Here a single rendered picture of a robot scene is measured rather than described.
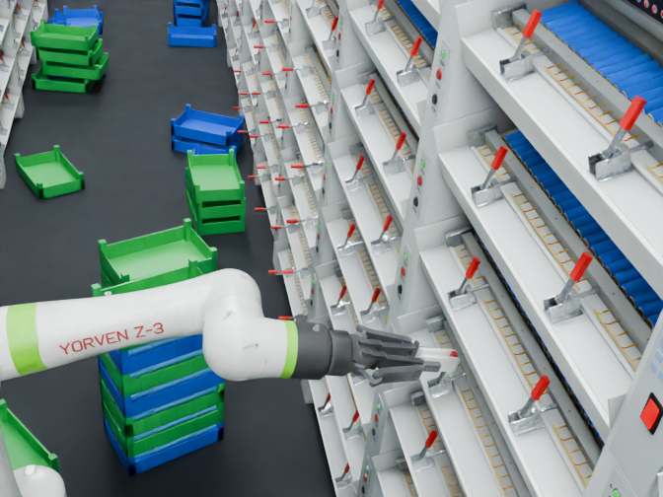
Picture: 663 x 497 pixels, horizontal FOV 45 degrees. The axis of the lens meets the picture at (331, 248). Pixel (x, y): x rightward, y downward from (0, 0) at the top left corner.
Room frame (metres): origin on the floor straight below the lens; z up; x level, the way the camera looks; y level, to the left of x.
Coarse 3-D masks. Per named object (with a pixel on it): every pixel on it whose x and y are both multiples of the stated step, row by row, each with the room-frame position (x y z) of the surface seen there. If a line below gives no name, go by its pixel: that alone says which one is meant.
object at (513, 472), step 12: (444, 324) 1.17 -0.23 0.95; (456, 348) 1.11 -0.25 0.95; (468, 372) 1.05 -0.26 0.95; (480, 396) 0.99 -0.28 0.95; (468, 408) 0.98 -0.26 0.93; (480, 408) 0.97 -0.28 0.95; (492, 420) 0.94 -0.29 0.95; (492, 432) 0.92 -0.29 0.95; (492, 444) 0.90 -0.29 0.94; (504, 444) 0.89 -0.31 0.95; (492, 456) 0.88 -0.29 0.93; (504, 456) 0.87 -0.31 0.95; (516, 468) 0.84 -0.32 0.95; (516, 480) 0.82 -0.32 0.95; (504, 492) 0.82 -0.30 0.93; (516, 492) 0.81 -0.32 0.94; (528, 492) 0.80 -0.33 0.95
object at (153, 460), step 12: (108, 432) 1.62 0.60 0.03; (216, 432) 1.66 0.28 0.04; (180, 444) 1.59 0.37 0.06; (192, 444) 1.61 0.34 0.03; (204, 444) 1.64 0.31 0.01; (120, 456) 1.54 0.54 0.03; (156, 456) 1.54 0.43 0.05; (168, 456) 1.57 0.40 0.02; (180, 456) 1.59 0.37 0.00; (132, 468) 1.50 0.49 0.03; (144, 468) 1.52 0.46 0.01
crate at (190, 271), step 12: (192, 264) 1.81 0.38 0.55; (156, 276) 1.76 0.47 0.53; (168, 276) 1.78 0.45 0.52; (180, 276) 1.80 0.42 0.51; (192, 276) 1.81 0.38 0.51; (96, 288) 1.64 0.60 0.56; (108, 288) 1.68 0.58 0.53; (120, 288) 1.70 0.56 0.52; (132, 288) 1.72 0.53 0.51; (144, 288) 1.74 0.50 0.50; (120, 348) 1.49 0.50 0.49; (132, 348) 1.51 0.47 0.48
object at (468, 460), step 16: (400, 320) 1.18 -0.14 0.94; (416, 320) 1.19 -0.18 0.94; (432, 320) 1.18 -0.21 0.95; (416, 336) 1.18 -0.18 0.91; (464, 384) 1.05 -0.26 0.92; (432, 400) 1.02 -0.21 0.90; (448, 400) 1.01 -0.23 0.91; (464, 400) 1.01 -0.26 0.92; (448, 416) 0.98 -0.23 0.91; (464, 416) 0.98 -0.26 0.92; (448, 432) 0.95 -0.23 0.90; (464, 432) 0.94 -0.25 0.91; (480, 432) 0.94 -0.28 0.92; (448, 448) 0.92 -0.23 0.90; (464, 448) 0.91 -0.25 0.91; (464, 464) 0.88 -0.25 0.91; (480, 464) 0.88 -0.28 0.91; (496, 464) 0.87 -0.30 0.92; (464, 480) 0.85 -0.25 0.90; (480, 480) 0.85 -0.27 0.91; (480, 496) 0.82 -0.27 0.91; (496, 496) 0.82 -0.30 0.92; (512, 496) 0.81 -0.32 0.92
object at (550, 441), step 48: (432, 240) 1.19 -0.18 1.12; (480, 240) 1.17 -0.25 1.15; (432, 288) 1.13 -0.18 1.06; (480, 288) 1.05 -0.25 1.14; (480, 336) 0.96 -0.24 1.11; (528, 336) 0.92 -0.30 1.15; (480, 384) 0.88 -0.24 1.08; (528, 384) 0.85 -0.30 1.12; (528, 432) 0.77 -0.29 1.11; (576, 432) 0.74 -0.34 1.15; (528, 480) 0.71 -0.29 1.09; (576, 480) 0.68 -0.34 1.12
